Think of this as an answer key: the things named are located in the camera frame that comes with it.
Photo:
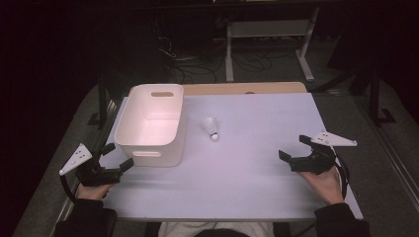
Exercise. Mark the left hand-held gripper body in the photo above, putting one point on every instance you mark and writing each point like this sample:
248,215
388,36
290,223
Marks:
95,176

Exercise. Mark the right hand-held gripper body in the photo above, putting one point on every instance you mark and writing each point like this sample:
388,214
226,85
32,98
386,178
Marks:
316,161

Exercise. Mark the person's left hand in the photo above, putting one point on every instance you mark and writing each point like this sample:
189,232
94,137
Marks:
94,191

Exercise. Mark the person's right hand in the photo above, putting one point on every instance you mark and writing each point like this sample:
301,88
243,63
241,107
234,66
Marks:
324,187

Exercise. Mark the white plastic bin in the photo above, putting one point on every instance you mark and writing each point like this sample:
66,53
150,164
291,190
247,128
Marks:
154,131

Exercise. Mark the black metal stand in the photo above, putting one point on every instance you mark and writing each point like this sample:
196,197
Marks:
375,98
102,105

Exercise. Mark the white shuttlecock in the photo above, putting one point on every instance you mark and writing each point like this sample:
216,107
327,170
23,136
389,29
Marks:
212,129

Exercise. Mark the person's light trousers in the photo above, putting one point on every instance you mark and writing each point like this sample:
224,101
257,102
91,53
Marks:
214,229

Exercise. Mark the white metal desk frame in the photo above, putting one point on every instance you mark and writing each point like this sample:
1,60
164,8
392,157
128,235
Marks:
270,29

